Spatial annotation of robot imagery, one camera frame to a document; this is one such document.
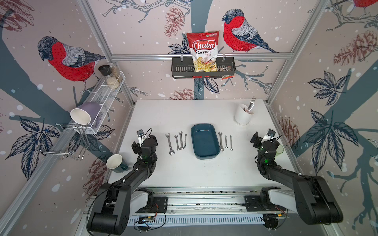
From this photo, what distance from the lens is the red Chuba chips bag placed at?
811mm

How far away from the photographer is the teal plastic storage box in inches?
35.6

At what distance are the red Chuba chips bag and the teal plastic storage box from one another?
15.1 inches
